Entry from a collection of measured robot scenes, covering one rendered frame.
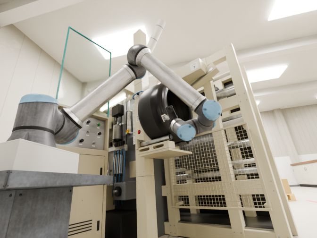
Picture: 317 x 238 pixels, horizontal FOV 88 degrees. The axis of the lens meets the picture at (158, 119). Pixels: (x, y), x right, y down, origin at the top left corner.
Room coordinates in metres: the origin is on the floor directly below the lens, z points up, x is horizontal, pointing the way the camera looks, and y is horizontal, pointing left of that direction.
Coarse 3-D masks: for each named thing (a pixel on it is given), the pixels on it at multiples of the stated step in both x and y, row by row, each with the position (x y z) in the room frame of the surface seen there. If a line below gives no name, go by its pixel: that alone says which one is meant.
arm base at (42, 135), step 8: (16, 128) 0.61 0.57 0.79; (24, 128) 0.61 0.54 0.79; (32, 128) 0.62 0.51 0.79; (40, 128) 0.63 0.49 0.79; (48, 128) 0.66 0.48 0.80; (16, 136) 0.60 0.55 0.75; (24, 136) 0.60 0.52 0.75; (32, 136) 0.61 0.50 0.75; (40, 136) 0.63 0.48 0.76; (48, 136) 0.66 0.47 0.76; (48, 144) 0.65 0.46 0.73
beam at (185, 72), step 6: (198, 60) 1.42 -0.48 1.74; (186, 66) 1.51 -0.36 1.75; (198, 66) 1.43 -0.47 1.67; (204, 66) 1.51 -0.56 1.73; (174, 72) 1.62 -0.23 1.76; (180, 72) 1.57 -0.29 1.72; (186, 72) 1.52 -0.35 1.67; (192, 72) 1.48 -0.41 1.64; (198, 72) 1.49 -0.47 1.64; (204, 72) 1.50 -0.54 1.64; (186, 78) 1.58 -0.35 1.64; (192, 78) 1.59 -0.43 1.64
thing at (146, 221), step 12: (144, 36) 1.67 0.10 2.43; (144, 84) 1.64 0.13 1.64; (144, 132) 1.61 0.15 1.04; (144, 168) 1.60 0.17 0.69; (144, 180) 1.61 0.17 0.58; (144, 192) 1.61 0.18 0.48; (144, 204) 1.61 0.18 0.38; (144, 216) 1.62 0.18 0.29; (156, 216) 1.69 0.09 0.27; (144, 228) 1.62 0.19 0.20; (156, 228) 1.69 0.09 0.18
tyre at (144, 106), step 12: (144, 96) 1.30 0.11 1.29; (156, 96) 1.21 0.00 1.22; (168, 96) 1.62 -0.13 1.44; (144, 108) 1.29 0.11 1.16; (156, 108) 1.22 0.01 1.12; (180, 108) 1.69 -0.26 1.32; (144, 120) 1.33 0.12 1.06; (156, 120) 1.27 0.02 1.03; (156, 132) 1.36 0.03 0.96; (168, 132) 1.32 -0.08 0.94
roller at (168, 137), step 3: (168, 135) 1.32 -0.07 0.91; (171, 135) 1.33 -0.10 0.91; (156, 138) 1.40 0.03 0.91; (159, 138) 1.37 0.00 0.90; (162, 138) 1.35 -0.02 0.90; (165, 138) 1.34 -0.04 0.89; (168, 138) 1.32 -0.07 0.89; (171, 138) 1.33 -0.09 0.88; (147, 141) 1.47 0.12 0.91; (150, 141) 1.44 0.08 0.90; (153, 141) 1.42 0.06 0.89; (156, 141) 1.40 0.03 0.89; (159, 141) 1.39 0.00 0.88; (162, 141) 1.38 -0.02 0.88; (141, 144) 1.51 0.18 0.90; (144, 144) 1.49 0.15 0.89; (147, 144) 1.48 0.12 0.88; (150, 144) 1.47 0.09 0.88
